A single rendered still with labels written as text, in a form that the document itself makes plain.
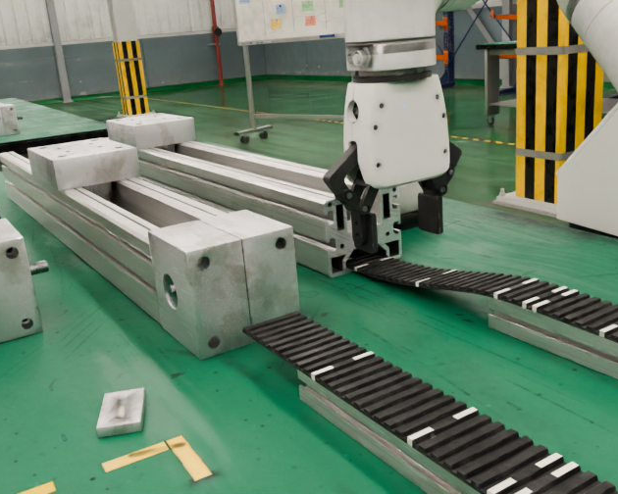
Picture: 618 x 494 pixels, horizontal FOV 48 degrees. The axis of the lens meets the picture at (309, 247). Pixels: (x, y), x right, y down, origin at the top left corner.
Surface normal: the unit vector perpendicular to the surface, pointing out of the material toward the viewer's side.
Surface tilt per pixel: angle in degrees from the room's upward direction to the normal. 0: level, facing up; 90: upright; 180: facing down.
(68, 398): 0
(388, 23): 90
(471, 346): 0
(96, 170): 90
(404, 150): 89
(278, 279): 90
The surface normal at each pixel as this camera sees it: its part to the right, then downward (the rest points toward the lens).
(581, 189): -0.92, 0.18
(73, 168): 0.53, 0.21
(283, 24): -0.64, 0.28
